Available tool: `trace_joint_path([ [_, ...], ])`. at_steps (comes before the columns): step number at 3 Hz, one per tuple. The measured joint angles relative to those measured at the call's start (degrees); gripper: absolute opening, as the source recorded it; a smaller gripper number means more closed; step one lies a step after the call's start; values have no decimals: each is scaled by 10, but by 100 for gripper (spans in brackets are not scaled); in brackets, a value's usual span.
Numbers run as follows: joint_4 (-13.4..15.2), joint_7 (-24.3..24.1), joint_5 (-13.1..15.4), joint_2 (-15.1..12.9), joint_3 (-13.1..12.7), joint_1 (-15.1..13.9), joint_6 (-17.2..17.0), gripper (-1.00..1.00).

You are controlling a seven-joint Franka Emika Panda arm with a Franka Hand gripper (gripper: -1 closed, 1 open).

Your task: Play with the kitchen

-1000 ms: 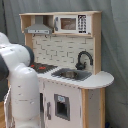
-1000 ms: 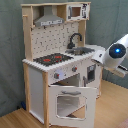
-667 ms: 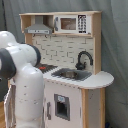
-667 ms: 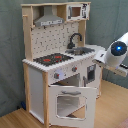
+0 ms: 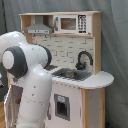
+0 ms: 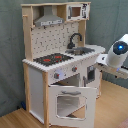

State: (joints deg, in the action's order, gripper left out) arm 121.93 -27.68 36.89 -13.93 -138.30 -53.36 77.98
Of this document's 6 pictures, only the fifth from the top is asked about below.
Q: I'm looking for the small metal pot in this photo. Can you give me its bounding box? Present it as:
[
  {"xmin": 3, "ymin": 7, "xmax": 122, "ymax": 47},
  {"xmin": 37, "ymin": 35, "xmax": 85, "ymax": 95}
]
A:
[{"xmin": 63, "ymin": 71, "xmax": 77, "ymax": 79}]

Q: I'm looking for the white oven door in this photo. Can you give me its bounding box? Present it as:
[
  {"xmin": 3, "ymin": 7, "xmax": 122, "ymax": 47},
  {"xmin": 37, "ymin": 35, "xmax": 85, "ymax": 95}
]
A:
[{"xmin": 4, "ymin": 85, "xmax": 23, "ymax": 128}]

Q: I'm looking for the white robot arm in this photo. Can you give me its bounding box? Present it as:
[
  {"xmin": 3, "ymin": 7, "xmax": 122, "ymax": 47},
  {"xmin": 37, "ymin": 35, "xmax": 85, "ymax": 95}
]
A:
[{"xmin": 0, "ymin": 31, "xmax": 52, "ymax": 128}]

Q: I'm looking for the wooden toy kitchen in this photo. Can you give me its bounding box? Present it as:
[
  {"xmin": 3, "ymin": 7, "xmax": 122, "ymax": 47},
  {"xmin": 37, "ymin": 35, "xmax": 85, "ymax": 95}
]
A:
[{"xmin": 3, "ymin": 10, "xmax": 115, "ymax": 128}]

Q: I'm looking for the grey toy sink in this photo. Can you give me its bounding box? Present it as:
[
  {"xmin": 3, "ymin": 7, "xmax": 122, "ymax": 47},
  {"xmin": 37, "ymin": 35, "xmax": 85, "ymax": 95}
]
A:
[{"xmin": 53, "ymin": 68, "xmax": 92, "ymax": 81}]

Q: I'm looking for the black toy faucet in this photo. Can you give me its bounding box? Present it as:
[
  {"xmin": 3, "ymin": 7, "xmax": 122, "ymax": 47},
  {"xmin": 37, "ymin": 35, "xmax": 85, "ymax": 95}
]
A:
[{"xmin": 76, "ymin": 51, "xmax": 93, "ymax": 70}]

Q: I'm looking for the grey ice dispenser panel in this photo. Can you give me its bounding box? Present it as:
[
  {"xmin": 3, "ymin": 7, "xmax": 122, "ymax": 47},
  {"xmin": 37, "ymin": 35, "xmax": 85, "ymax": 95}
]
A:
[{"xmin": 54, "ymin": 94, "xmax": 70, "ymax": 120}]

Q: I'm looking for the white toy microwave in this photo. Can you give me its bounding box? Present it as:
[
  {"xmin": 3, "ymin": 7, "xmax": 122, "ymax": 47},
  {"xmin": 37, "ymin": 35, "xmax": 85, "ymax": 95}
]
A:
[{"xmin": 54, "ymin": 15, "xmax": 91, "ymax": 34}]

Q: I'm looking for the grey range hood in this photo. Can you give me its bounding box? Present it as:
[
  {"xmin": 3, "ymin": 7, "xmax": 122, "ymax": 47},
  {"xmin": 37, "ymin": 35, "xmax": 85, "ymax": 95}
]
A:
[{"xmin": 24, "ymin": 16, "xmax": 52, "ymax": 34}]

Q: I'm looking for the grey cabinet door handle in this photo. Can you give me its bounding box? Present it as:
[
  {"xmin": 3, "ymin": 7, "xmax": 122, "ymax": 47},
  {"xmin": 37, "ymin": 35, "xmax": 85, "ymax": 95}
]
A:
[{"xmin": 47, "ymin": 102, "xmax": 51, "ymax": 120}]

